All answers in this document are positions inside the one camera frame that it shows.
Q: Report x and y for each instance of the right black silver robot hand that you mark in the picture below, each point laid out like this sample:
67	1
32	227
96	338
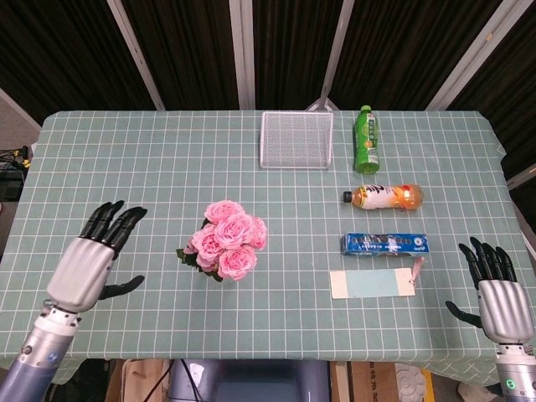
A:
504	310

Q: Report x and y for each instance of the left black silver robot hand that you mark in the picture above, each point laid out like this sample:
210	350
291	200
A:
81	272

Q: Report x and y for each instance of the pink artificial flower bouquet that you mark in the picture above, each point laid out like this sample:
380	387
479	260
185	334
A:
230	238

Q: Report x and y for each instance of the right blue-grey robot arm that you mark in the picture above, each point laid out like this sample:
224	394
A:
517	374

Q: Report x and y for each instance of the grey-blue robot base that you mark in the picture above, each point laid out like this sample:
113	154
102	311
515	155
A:
251	383

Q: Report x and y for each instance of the green checked tablecloth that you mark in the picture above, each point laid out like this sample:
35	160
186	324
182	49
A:
125	167

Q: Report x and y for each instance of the wooden board under table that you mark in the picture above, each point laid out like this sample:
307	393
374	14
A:
138	381

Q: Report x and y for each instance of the blue cookie package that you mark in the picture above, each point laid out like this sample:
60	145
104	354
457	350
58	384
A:
385	245

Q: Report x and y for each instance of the pale card with pink tassel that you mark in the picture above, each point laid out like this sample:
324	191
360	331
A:
368	284

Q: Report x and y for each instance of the brown cardboard box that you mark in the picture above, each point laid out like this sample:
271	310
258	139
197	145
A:
372	383

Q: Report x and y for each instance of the orange tea bottle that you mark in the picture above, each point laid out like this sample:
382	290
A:
385	197

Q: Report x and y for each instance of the green tea bottle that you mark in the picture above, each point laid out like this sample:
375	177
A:
367	146

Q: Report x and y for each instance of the white frame post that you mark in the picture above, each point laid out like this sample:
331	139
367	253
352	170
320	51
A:
335	54
136	54
243	54
475	54

